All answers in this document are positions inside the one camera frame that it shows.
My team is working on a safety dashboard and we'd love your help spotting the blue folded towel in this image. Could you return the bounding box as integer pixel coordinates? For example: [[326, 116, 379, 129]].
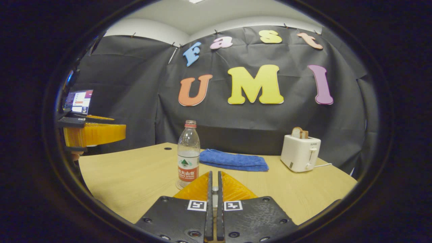
[[199, 149, 270, 172]]

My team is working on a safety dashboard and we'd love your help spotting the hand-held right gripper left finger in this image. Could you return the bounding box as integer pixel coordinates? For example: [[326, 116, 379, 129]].
[[135, 171, 214, 243]]

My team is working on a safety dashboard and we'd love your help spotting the white toaster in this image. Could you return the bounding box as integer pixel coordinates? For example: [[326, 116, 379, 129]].
[[280, 134, 322, 173]]

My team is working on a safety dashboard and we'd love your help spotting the clear plastic water bottle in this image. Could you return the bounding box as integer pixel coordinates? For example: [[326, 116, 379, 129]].
[[177, 120, 201, 189]]

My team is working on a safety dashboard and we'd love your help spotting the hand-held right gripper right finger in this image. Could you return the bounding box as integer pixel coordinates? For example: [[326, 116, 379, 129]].
[[217, 171, 299, 243]]

